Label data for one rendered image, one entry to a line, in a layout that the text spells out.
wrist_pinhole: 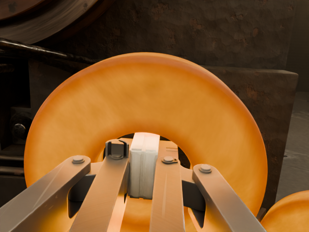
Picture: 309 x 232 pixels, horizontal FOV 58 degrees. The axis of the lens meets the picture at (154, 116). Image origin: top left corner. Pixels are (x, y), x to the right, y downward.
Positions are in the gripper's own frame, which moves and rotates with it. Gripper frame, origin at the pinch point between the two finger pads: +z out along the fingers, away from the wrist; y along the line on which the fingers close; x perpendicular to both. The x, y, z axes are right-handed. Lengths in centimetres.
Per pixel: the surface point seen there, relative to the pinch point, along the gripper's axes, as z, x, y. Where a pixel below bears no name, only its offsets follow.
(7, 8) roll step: 18.4, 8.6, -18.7
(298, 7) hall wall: 634, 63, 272
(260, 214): 11.6, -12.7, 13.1
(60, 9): 20.2, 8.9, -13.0
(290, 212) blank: 6.9, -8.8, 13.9
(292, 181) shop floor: 165, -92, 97
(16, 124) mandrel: 30.0, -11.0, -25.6
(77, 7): 20.2, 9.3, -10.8
